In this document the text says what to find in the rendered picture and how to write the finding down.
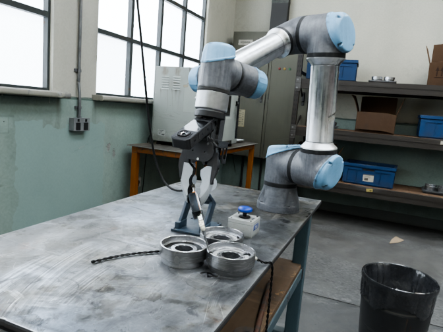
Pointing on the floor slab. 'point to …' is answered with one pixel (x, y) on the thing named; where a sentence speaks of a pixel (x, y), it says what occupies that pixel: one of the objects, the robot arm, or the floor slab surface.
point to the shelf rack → (398, 192)
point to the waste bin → (395, 298)
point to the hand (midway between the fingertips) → (193, 198)
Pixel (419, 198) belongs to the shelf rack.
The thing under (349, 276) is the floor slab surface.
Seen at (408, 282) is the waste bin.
